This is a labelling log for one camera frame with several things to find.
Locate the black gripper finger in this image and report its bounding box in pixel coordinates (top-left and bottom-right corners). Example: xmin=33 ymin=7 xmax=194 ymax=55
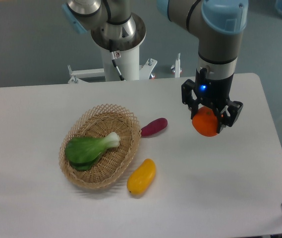
xmin=216 ymin=100 xmax=243 ymax=134
xmin=181 ymin=79 xmax=200 ymax=119

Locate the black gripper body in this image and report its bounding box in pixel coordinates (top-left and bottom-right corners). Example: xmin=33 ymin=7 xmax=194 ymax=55
xmin=194 ymin=69 xmax=233 ymax=108

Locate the orange fruit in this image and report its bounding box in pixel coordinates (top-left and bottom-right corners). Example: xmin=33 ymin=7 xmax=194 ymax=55
xmin=192 ymin=106 xmax=218 ymax=137

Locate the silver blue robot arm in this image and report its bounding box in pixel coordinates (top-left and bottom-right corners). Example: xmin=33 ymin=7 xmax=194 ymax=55
xmin=62 ymin=0 xmax=248 ymax=132

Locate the woven wicker basket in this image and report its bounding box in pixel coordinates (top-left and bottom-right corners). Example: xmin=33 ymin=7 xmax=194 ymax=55
xmin=59 ymin=104 xmax=141 ymax=189

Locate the purple sweet potato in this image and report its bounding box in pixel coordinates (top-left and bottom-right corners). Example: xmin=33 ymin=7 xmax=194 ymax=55
xmin=141 ymin=118 xmax=168 ymax=137

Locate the yellow mango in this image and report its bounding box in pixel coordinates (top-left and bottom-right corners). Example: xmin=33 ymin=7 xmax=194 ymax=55
xmin=126 ymin=158 xmax=156 ymax=196

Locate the green bok choy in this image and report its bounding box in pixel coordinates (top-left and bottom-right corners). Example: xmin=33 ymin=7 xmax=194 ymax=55
xmin=64 ymin=132 xmax=120 ymax=171

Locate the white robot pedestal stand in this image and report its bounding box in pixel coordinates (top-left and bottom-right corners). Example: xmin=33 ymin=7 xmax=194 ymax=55
xmin=67 ymin=44 xmax=182 ymax=84

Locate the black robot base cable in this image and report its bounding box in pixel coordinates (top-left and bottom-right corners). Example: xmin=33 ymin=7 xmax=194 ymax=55
xmin=109 ymin=39 xmax=126 ymax=81

